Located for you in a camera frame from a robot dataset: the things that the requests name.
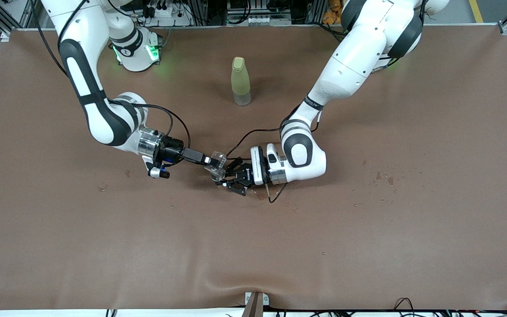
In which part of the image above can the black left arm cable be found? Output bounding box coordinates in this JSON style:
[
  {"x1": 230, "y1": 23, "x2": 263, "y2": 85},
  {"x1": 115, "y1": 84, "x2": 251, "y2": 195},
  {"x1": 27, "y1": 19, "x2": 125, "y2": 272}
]
[{"x1": 227, "y1": 103, "x2": 324, "y2": 204}]

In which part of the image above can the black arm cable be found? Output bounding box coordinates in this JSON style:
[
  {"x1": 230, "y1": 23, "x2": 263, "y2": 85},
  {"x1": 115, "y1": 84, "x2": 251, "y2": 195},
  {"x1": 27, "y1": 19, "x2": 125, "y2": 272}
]
[
  {"x1": 227, "y1": 103, "x2": 324, "y2": 204},
  {"x1": 29, "y1": 0, "x2": 192, "y2": 152}
]

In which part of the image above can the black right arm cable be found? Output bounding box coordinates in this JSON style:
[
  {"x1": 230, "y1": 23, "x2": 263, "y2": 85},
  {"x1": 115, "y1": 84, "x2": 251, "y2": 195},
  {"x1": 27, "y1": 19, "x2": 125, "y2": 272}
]
[{"x1": 29, "y1": 0, "x2": 192, "y2": 152}]

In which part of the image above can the orange snack bag pile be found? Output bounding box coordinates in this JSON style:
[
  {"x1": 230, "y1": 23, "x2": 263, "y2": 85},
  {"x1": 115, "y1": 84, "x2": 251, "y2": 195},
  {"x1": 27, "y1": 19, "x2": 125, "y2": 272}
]
[{"x1": 323, "y1": 0, "x2": 345, "y2": 25}]

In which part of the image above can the brown table mat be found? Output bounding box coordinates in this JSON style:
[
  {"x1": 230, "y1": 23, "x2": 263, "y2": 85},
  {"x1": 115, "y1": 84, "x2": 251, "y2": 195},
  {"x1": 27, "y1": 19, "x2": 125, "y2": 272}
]
[{"x1": 0, "y1": 24, "x2": 507, "y2": 311}]

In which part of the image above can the yellow-green frosted bottle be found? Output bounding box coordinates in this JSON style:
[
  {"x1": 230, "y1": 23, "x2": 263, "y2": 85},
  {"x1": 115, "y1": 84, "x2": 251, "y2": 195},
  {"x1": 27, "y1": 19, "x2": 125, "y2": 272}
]
[{"x1": 231, "y1": 56, "x2": 252, "y2": 107}]

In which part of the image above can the white power strip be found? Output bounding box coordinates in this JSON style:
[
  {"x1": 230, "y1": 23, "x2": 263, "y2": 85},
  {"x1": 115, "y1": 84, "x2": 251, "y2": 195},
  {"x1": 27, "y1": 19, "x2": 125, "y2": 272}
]
[{"x1": 141, "y1": 0, "x2": 192, "y2": 28}]

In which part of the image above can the white ported device box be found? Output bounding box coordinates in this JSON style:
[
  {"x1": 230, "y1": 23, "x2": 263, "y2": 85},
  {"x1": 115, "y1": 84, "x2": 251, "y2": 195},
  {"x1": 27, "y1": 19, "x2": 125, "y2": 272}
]
[{"x1": 226, "y1": 13, "x2": 292, "y2": 26}]

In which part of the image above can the brown post with white bracket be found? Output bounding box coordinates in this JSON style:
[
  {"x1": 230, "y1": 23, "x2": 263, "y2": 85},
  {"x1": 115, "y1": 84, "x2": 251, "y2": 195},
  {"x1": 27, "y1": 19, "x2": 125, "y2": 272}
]
[{"x1": 241, "y1": 291, "x2": 270, "y2": 317}]

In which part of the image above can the clear glass beaker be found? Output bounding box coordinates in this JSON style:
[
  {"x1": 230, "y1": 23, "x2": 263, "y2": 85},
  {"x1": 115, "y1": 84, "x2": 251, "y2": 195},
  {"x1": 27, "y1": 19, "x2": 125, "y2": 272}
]
[{"x1": 204, "y1": 151, "x2": 228, "y2": 182}]

